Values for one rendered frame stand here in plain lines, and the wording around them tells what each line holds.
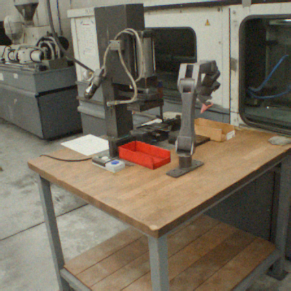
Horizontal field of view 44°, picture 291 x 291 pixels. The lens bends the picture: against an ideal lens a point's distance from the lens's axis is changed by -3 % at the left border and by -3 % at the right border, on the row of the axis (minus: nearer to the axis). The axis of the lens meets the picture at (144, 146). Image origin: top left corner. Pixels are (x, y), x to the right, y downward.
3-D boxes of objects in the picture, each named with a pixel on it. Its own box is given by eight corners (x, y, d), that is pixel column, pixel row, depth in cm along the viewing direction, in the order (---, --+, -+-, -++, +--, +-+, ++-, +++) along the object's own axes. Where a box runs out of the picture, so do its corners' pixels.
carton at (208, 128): (221, 143, 199) (221, 130, 196) (186, 135, 216) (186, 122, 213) (234, 138, 207) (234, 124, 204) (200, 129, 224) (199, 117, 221)
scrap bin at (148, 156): (153, 170, 171) (152, 158, 168) (119, 158, 188) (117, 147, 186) (171, 162, 178) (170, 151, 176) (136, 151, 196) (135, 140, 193)
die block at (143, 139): (143, 149, 197) (142, 136, 195) (130, 145, 204) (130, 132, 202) (169, 139, 210) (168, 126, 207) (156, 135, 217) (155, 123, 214)
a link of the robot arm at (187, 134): (182, 148, 171) (186, 78, 166) (195, 150, 168) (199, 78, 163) (177, 150, 166) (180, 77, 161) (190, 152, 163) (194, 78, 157)
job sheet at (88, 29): (82, 55, 355) (78, 20, 344) (83, 54, 356) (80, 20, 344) (96, 56, 337) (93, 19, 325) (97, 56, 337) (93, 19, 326)
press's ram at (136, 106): (141, 117, 190) (137, 60, 180) (110, 111, 208) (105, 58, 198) (165, 110, 201) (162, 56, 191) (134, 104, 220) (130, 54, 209)
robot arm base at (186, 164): (164, 158, 163) (175, 162, 158) (193, 145, 175) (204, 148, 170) (165, 174, 165) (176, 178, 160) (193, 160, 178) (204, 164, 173)
